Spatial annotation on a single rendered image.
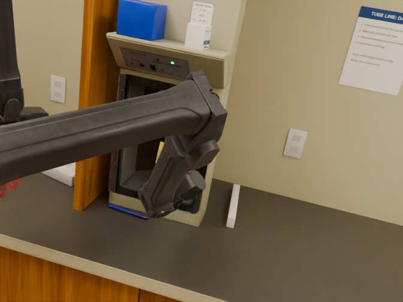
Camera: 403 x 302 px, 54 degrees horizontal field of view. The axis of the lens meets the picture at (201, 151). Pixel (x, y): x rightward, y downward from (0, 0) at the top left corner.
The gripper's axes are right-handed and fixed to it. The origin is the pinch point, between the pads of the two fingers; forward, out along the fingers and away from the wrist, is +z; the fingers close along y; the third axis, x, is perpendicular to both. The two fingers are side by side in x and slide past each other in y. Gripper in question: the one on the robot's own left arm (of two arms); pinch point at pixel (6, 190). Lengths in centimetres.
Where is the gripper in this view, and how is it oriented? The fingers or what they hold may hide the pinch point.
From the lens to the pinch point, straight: 112.5
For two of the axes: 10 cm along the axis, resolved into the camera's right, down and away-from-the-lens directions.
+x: -9.6, -2.3, 1.6
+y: 2.3, -3.3, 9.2
